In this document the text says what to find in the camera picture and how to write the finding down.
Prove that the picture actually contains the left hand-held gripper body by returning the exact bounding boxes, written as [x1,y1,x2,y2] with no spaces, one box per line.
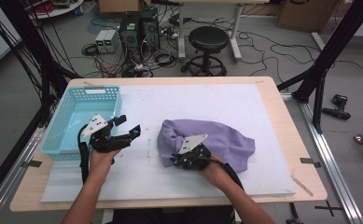
[80,113,133,154]

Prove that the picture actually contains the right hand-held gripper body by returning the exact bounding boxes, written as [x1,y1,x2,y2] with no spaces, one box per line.
[178,133,213,172]

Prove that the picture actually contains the purple shorts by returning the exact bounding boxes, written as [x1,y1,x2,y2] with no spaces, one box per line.
[156,119,257,174]

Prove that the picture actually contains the light blue plastic basket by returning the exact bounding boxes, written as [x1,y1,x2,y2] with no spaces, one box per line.
[39,85,123,161]

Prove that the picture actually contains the person's left hand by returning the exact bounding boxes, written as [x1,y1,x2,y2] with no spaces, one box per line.
[87,148,122,180]

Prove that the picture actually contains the person's right hand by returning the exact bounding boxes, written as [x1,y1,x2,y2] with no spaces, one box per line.
[197,154,233,189]

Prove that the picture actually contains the white foam mat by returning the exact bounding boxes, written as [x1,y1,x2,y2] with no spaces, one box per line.
[40,83,297,203]

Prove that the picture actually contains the person's dark pants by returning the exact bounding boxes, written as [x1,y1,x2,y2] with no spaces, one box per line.
[112,206,236,224]

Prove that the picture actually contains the grey tape piece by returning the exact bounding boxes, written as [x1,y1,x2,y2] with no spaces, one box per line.
[21,160,43,169]
[300,157,322,169]

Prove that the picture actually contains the white bench power supply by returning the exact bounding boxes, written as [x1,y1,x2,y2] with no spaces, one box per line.
[94,29,109,53]
[104,29,121,54]

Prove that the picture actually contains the black computer tower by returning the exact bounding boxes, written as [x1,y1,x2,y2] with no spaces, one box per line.
[119,11,142,52]
[139,7,161,53]

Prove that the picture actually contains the tan tape strip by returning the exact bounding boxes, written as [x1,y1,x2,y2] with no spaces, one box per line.
[290,175,314,198]

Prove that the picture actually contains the small cardboard box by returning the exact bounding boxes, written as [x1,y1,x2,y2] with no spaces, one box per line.
[98,0,152,15]

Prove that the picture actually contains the black round stool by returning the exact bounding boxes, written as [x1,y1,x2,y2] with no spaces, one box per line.
[180,25,230,77]

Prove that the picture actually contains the round white table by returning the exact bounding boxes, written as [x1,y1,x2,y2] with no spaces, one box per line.
[26,0,85,20]

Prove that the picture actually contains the large cardboard box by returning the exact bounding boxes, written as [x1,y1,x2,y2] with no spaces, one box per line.
[276,0,342,34]

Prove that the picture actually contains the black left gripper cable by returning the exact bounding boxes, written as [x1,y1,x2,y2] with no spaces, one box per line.
[77,124,91,185]

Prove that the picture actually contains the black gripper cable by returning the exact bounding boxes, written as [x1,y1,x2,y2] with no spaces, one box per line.
[201,157,245,191]
[77,124,91,185]

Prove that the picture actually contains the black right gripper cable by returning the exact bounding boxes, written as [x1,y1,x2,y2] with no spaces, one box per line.
[201,157,245,191]

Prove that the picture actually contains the tangle of floor cables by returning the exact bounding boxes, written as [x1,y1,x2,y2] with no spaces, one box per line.
[89,46,178,78]

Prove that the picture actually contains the coiled black cable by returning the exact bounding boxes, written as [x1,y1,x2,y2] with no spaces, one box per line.
[81,42,101,58]

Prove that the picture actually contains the aluminium floor rail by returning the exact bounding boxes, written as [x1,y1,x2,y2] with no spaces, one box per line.
[0,125,47,224]
[280,92,363,224]

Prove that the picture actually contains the white desk frame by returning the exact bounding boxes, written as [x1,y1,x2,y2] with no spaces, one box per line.
[166,0,271,62]

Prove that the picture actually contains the black metal frame post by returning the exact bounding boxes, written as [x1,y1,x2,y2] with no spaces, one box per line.
[276,0,363,134]
[0,0,81,208]

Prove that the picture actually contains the black cordless drill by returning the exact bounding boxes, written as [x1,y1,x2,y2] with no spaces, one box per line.
[321,93,352,120]

